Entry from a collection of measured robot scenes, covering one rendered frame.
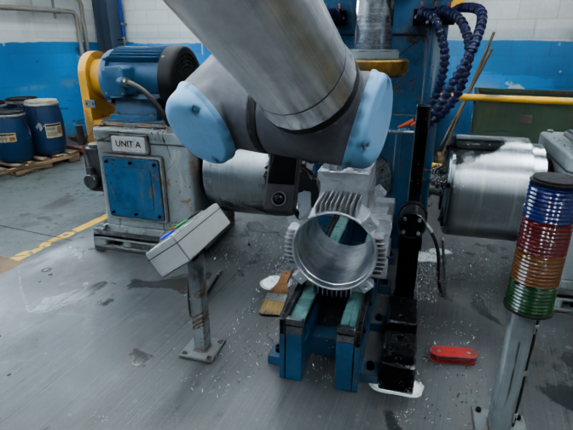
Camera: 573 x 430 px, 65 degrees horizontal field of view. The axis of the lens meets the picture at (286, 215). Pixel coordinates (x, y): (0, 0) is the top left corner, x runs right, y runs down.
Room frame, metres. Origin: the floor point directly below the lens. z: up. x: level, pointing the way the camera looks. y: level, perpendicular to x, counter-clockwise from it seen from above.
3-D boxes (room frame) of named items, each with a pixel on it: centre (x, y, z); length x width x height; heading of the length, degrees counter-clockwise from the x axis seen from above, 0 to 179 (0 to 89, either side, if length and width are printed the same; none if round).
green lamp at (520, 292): (0.54, -0.34, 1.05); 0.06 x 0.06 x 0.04
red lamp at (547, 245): (0.54, -0.34, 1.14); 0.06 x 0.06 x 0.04
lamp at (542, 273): (0.54, -0.34, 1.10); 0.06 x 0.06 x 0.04
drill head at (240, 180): (1.24, 0.14, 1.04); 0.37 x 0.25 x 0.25; 74
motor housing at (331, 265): (0.84, -0.11, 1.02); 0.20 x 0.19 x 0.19; 164
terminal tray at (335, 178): (0.88, -0.12, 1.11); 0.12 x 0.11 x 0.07; 164
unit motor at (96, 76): (1.29, 0.42, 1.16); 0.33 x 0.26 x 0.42; 74
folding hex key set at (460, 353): (0.71, -0.32, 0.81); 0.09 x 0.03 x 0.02; 84
